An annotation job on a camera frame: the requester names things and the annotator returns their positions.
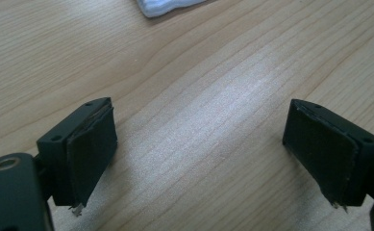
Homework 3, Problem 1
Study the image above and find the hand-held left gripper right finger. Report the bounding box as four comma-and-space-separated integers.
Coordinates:
282, 98, 374, 214

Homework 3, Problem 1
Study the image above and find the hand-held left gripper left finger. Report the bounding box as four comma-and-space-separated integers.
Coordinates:
36, 96, 118, 218

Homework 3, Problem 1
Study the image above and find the white sock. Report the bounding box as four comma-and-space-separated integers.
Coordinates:
136, 0, 208, 18

